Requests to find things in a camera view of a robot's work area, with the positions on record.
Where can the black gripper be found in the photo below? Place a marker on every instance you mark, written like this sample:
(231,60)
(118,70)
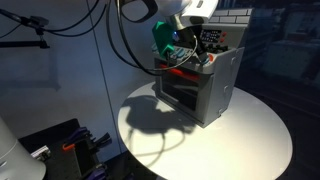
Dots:
(186,37)

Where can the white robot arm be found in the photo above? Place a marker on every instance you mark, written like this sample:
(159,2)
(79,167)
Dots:
(186,8)

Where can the grey toy stove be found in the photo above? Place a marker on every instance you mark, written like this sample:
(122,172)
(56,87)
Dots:
(223,80)

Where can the black tool rack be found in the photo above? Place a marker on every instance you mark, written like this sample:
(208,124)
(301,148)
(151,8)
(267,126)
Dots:
(60,156)

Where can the white rounded cylinder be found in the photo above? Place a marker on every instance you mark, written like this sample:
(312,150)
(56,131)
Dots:
(16,160)

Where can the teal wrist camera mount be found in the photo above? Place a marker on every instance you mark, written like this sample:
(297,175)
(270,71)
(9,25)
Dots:
(163,36)

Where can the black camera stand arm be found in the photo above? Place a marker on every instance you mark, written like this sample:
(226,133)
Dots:
(33,21)

